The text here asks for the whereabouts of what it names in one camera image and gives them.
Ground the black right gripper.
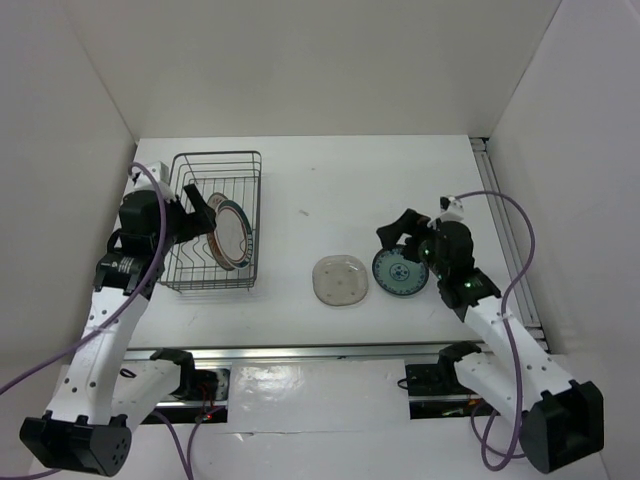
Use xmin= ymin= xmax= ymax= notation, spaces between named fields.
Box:
xmin=376 ymin=208 xmax=447 ymax=279

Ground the orange sunburst white plate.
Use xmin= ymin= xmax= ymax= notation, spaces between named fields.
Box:
xmin=205 ymin=192 xmax=236 ymax=269

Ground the green red rimmed white plate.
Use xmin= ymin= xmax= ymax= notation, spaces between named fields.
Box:
xmin=214 ymin=200 xmax=254 ymax=269

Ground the blue floral teal plate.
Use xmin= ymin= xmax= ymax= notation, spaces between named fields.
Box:
xmin=372 ymin=245 xmax=429 ymax=297

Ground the clear glass square plate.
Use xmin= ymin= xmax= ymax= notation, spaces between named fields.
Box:
xmin=312 ymin=255 xmax=369 ymax=307

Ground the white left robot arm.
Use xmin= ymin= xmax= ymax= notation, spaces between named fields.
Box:
xmin=20 ymin=185 xmax=215 ymax=477

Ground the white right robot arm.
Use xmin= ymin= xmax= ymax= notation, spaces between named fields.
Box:
xmin=376 ymin=209 xmax=604 ymax=474

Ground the grey wire dish rack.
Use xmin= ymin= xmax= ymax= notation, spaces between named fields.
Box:
xmin=161 ymin=150 xmax=262 ymax=292

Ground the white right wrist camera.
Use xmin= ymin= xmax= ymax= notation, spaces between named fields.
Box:
xmin=428 ymin=196 xmax=464 ymax=229

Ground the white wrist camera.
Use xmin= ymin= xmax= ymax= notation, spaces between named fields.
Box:
xmin=130 ymin=162 xmax=176 ymax=202
xmin=428 ymin=196 xmax=464 ymax=229

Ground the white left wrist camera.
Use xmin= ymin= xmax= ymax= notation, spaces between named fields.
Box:
xmin=130 ymin=162 xmax=176 ymax=202

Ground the aluminium side rail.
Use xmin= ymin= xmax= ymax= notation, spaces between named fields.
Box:
xmin=469 ymin=137 xmax=549 ymax=351

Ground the aluminium front rail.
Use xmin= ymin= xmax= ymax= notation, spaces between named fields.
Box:
xmin=119 ymin=341 xmax=466 ymax=364

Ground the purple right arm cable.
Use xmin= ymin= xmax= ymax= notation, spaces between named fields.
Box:
xmin=457 ymin=191 xmax=539 ymax=471

